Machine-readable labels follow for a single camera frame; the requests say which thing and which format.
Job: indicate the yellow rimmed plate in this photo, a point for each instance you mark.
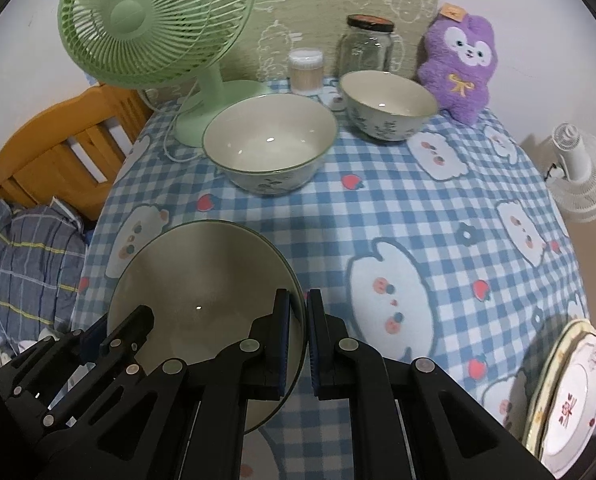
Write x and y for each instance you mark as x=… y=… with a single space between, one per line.
x=536 y=414

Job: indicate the glass jar black lid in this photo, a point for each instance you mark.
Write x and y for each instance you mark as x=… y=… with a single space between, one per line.
x=366 y=45

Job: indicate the green desk fan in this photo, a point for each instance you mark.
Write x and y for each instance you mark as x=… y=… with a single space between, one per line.
x=149 y=44

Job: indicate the green cartoon wall cloth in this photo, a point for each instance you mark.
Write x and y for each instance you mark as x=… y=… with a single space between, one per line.
x=275 y=27

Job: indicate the clear cotton swab container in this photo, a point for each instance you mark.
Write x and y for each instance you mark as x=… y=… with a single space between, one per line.
x=306 y=71

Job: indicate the large floral ceramic bowl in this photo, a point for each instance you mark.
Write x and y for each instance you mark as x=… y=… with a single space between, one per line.
x=271 y=145

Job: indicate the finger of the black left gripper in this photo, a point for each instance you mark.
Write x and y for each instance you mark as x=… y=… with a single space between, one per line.
x=56 y=380

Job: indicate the white plate red pattern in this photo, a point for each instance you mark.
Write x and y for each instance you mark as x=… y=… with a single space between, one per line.
x=572 y=416

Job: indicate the wooden chair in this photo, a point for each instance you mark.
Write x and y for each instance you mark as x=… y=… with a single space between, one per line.
x=67 y=151

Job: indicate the blue checkered tablecloth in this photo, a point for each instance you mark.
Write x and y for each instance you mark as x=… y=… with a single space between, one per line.
x=471 y=265

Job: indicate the small floral ceramic bowl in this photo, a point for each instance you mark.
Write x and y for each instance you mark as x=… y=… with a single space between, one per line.
x=206 y=282

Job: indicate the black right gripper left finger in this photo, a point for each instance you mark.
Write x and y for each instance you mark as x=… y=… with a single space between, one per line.
x=181 y=421

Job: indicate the purple plush bunny toy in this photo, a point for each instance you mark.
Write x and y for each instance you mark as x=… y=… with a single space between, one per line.
x=461 y=59

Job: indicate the grey plaid bedding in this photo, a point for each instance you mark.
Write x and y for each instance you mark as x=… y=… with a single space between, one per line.
x=42 y=252

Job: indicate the medium floral ceramic bowl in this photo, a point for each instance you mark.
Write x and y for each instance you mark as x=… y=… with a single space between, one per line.
x=384 y=106

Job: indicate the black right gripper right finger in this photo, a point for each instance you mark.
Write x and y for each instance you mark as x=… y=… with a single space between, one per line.
x=408 y=421

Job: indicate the white standing fan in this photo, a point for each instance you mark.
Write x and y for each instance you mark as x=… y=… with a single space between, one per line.
x=569 y=168

